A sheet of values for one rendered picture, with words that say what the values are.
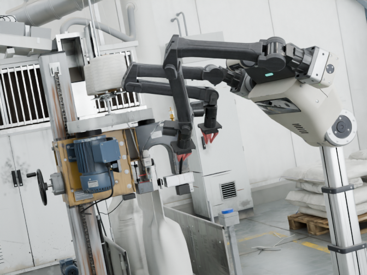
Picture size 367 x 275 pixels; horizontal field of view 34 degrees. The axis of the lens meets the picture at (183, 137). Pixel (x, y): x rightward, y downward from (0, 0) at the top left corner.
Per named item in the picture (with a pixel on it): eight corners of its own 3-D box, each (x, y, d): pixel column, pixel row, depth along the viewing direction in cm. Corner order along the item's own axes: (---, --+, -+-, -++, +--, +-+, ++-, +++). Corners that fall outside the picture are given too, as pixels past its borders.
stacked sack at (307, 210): (374, 212, 538) (372, 199, 538) (333, 223, 524) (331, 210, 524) (332, 205, 601) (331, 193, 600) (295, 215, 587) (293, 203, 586)
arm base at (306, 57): (307, 50, 220) (297, 80, 219) (289, 42, 218) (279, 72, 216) (319, 46, 212) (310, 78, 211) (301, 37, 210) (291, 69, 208)
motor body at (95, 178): (119, 189, 266) (109, 133, 265) (86, 196, 261) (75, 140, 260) (112, 186, 281) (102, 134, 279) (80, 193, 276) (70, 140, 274)
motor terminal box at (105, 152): (123, 164, 264) (118, 138, 263) (104, 168, 257) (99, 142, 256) (112, 164, 270) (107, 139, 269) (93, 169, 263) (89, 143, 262)
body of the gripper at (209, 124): (196, 127, 279) (197, 113, 275) (215, 123, 283) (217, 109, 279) (202, 133, 274) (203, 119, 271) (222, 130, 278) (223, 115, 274)
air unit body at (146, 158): (157, 180, 287) (151, 149, 286) (147, 182, 285) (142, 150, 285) (154, 180, 291) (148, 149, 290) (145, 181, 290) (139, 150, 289)
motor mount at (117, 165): (125, 171, 267) (118, 136, 267) (111, 174, 265) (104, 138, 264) (111, 168, 294) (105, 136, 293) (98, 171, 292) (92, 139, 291)
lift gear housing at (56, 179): (66, 194, 282) (61, 172, 282) (54, 197, 281) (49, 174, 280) (63, 192, 292) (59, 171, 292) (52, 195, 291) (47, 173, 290)
